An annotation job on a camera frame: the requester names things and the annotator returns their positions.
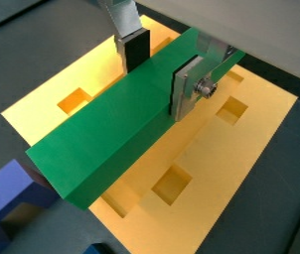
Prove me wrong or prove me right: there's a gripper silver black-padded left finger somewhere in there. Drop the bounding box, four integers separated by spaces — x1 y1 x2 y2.
96 0 150 73

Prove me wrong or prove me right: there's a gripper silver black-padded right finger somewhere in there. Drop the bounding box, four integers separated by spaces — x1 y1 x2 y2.
170 33 237 121

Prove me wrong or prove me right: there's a purple stepped block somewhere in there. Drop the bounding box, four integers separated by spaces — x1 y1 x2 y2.
0 160 60 252

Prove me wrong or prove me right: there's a blue long block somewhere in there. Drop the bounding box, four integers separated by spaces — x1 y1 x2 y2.
82 243 114 254

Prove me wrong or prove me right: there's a green long block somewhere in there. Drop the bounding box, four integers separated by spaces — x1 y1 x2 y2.
24 27 246 211

